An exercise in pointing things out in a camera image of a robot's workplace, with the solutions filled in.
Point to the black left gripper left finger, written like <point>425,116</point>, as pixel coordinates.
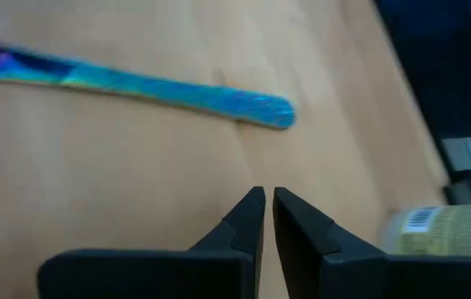
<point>156,274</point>

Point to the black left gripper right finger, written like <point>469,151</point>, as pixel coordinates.
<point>364,278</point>

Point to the iridescent rainbow table knife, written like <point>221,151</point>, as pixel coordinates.
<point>177,89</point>

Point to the clear plastic bottle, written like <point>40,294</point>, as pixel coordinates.
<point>459,232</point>

